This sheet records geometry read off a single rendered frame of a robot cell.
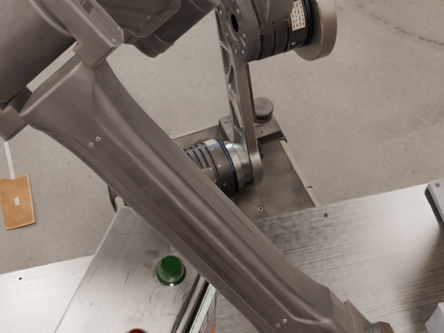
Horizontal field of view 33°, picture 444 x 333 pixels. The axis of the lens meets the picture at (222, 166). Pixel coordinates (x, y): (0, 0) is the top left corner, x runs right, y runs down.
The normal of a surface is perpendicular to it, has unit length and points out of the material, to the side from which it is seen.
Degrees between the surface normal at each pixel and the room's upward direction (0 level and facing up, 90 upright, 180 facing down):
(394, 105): 0
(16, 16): 44
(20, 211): 1
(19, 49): 71
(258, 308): 60
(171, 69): 0
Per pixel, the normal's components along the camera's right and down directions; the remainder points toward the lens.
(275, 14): 0.39, 0.78
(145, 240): 0.02, -0.54
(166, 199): -0.02, 0.46
